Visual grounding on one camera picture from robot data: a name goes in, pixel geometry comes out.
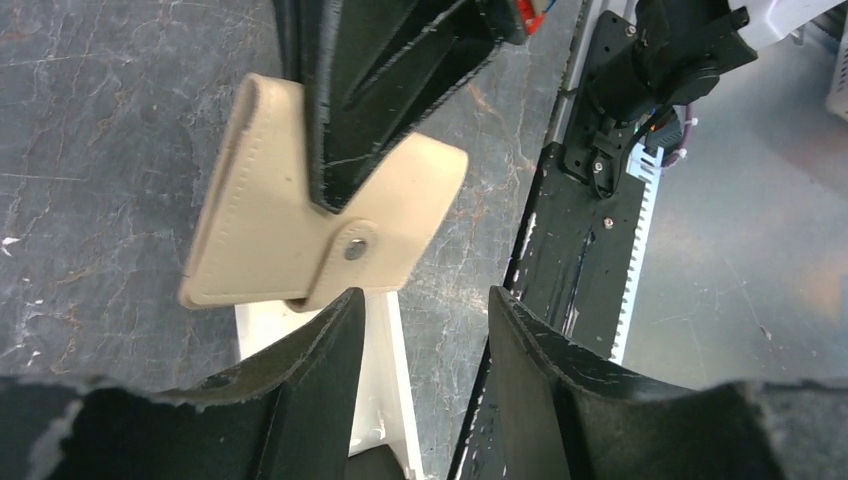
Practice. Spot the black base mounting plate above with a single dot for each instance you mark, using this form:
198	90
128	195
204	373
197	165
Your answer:
571	254

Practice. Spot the white plastic tray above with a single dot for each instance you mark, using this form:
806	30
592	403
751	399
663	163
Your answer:
384	418

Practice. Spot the white toothed cable rail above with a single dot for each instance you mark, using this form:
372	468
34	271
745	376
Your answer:
645	165

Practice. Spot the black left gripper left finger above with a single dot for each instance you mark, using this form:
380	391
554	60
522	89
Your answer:
285	412

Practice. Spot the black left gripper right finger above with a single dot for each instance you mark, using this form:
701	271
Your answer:
567	413

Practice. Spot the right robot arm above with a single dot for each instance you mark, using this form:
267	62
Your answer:
683	47

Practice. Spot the beige leather card holder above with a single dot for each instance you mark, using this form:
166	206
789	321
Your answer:
260	238

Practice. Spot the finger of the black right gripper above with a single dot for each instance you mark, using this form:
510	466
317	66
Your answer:
372	70

